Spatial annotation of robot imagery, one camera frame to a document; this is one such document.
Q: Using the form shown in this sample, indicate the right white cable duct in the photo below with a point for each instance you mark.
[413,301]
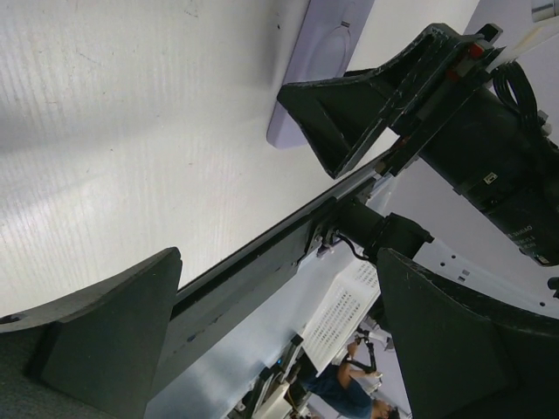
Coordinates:
[352,293]

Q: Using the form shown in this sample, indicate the person in blue shirt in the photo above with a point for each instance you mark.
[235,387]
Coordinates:
[338,387]

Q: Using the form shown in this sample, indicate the purple phone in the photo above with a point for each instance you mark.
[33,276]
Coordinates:
[327,39]

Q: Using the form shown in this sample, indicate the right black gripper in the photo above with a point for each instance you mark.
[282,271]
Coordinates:
[479,129]

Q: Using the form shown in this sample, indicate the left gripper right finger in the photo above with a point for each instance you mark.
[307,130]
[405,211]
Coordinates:
[463,354]

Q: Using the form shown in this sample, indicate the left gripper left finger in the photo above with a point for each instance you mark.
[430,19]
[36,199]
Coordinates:
[92,353]

